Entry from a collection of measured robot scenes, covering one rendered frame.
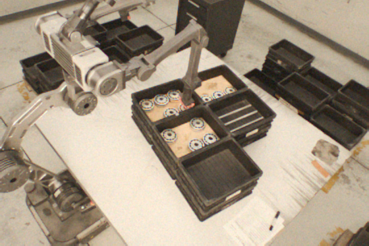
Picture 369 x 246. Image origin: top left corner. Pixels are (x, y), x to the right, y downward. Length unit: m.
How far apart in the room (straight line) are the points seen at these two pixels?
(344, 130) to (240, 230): 1.66
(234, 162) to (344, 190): 1.55
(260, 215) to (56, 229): 1.32
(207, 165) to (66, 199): 0.97
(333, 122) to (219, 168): 1.59
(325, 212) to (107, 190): 1.91
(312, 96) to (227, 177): 1.57
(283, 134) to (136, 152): 1.07
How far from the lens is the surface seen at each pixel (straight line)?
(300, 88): 3.30
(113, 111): 2.38
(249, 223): 2.00
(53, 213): 2.51
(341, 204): 3.26
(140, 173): 2.06
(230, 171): 1.99
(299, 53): 3.69
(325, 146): 2.56
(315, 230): 3.01
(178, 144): 2.04
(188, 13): 3.65
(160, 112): 2.20
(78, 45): 1.57
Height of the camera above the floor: 2.43
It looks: 45 degrees down
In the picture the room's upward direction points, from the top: 10 degrees clockwise
